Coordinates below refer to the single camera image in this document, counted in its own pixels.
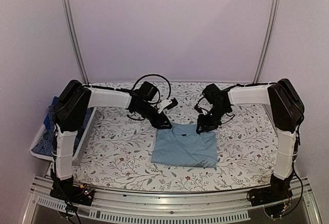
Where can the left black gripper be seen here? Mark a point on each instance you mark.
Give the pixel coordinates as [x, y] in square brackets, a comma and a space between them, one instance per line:
[160, 121]

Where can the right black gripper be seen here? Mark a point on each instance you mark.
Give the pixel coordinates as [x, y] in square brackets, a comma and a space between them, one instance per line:
[205, 126]

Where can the light blue t-shirt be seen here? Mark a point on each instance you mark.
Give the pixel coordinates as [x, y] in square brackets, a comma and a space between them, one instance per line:
[183, 146]

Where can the dark blue checkered shirt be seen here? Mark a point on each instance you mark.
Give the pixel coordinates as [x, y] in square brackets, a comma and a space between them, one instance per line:
[44, 145]

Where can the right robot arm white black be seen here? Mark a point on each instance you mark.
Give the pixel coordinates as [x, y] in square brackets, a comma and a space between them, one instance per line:
[287, 111]

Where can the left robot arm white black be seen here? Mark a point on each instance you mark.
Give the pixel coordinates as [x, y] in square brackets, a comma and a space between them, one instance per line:
[74, 101]

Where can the white plastic laundry basket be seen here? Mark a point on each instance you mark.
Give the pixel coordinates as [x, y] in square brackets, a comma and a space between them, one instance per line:
[79, 149]

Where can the floral patterned table mat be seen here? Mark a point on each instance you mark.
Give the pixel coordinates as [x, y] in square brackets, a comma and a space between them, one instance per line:
[118, 150]

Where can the bright blue garment in basket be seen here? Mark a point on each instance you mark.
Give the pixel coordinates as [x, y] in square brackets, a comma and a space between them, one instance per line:
[48, 120]

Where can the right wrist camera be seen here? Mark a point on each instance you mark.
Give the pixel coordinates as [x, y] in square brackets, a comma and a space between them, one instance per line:
[200, 110]

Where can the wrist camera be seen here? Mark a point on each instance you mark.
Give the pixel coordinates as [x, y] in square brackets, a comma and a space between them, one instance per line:
[166, 104]
[200, 110]

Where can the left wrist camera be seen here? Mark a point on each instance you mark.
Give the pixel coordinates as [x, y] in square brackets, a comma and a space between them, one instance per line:
[166, 104]

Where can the front aluminium rail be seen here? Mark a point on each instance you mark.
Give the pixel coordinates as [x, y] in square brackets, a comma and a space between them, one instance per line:
[123, 206]

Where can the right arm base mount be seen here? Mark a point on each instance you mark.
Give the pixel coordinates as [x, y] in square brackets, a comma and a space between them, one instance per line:
[269, 194]

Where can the right aluminium frame post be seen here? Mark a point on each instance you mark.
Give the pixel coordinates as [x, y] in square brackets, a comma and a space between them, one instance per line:
[266, 43]

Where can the aluminium frame post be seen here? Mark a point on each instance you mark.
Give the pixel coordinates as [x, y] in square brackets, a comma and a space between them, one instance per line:
[266, 43]
[74, 40]

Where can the left aluminium frame post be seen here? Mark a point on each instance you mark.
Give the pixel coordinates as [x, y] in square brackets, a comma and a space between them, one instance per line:
[74, 40]

